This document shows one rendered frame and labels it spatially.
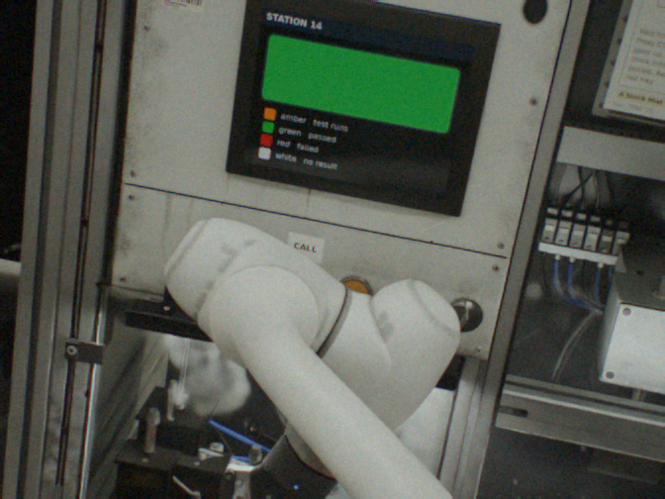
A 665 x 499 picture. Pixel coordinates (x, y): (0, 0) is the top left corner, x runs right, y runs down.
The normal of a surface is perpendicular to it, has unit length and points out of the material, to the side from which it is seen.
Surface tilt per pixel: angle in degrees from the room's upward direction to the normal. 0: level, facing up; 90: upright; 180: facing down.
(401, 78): 90
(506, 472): 90
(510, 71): 90
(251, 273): 49
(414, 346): 77
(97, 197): 90
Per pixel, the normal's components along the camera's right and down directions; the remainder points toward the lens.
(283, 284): 0.43, -0.41
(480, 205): -0.13, 0.36
